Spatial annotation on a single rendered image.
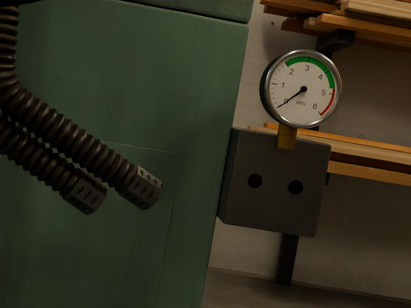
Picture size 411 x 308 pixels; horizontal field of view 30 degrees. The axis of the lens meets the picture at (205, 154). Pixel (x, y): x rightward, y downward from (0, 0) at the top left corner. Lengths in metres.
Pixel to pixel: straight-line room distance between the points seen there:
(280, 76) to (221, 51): 0.08
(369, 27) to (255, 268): 1.11
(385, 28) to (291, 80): 2.10
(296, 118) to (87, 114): 0.18
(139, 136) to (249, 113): 2.47
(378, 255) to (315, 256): 0.26
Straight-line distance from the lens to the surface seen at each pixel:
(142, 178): 0.56
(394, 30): 2.72
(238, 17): 0.67
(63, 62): 0.66
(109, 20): 0.66
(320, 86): 0.62
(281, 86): 0.61
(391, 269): 3.29
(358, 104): 3.19
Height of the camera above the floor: 0.63
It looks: 3 degrees down
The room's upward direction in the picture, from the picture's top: 10 degrees clockwise
